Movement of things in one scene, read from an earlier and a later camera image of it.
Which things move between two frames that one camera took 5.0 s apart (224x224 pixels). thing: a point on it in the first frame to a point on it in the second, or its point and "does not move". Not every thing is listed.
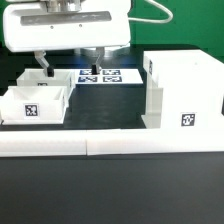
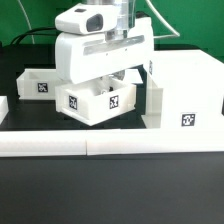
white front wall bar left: x=30 y=143 does not move
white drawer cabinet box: x=184 y=89 does not move
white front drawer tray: x=33 y=105 to x=93 y=101
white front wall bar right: x=124 y=141 does not move
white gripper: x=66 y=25 to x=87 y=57
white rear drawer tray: x=36 y=77 does not move
